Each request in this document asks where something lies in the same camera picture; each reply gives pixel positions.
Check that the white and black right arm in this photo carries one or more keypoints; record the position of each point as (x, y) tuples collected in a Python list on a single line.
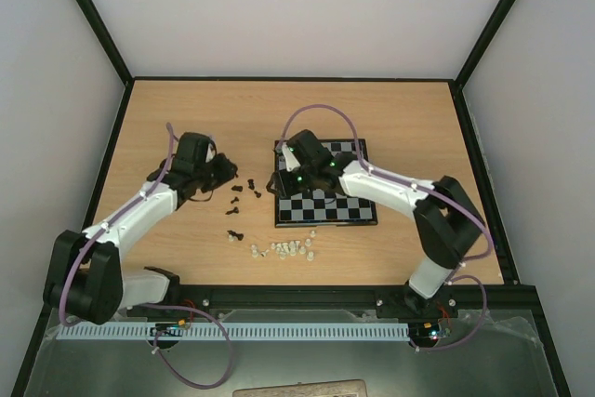
[(447, 222)]

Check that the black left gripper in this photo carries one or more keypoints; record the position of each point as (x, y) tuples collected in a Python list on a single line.
[(228, 172)]

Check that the small circuit board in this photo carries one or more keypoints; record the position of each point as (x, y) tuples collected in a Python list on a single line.
[(436, 330)]

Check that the white chess pieces cluster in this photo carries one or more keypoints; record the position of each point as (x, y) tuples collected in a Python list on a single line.
[(292, 248)]

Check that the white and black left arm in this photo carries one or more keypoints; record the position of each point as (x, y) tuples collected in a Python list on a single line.
[(85, 281)]

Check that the black and grey chessboard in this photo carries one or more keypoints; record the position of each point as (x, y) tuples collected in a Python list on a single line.
[(313, 208)]

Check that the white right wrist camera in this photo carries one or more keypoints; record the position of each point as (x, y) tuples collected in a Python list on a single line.
[(291, 163)]

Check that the black enclosure frame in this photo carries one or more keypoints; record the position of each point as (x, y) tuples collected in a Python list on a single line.
[(498, 240)]

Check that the light blue cable duct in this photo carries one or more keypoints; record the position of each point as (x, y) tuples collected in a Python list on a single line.
[(238, 332)]

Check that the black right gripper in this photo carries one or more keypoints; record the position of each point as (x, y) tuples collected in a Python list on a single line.
[(285, 180)]

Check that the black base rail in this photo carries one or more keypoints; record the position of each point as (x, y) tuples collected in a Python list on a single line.
[(393, 301)]

